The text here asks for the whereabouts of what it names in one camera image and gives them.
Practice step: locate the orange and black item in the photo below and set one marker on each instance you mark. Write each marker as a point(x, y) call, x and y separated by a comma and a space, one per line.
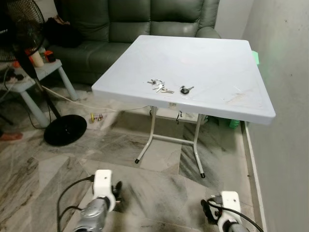
point(49, 56)

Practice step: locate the small white side table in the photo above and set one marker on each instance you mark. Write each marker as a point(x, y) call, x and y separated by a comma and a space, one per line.
point(46, 71)

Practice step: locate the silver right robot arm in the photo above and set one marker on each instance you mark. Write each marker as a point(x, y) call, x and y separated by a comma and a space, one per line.
point(236, 227)

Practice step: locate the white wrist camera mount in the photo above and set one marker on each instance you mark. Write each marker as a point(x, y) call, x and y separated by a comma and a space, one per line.
point(103, 186)
point(231, 203)

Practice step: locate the small yellow floor item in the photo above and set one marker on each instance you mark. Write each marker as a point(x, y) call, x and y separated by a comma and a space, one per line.
point(92, 117)

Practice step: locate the key with black head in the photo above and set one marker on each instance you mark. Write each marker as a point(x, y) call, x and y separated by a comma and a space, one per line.
point(184, 90)

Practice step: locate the black standing fan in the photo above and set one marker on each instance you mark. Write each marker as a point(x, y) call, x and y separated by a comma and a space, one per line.
point(65, 130)

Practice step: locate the black bag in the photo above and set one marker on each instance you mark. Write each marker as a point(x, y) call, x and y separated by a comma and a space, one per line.
point(62, 35)

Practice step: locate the silver key bunch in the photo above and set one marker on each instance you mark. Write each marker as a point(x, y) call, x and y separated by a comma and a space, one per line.
point(159, 86)

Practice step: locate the red slipper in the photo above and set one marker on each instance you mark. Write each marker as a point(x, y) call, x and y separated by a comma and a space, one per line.
point(10, 137)

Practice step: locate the white folding table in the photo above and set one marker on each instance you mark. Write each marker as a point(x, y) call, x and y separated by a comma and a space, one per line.
point(193, 63)

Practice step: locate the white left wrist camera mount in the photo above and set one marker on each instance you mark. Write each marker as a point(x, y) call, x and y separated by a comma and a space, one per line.
point(103, 186)

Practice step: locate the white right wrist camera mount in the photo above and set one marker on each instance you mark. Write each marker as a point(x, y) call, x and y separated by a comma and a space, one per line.
point(231, 203)

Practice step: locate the cream bottle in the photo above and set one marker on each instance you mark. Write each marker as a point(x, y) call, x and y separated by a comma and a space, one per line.
point(36, 59)

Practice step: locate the small green plastic item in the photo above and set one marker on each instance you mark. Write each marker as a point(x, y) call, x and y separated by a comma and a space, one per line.
point(234, 123)

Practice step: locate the green plastic basket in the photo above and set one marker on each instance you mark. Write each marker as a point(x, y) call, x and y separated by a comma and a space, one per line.
point(255, 58)

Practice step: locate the green leather sofa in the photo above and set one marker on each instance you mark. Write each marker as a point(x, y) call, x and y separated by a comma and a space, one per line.
point(120, 24)

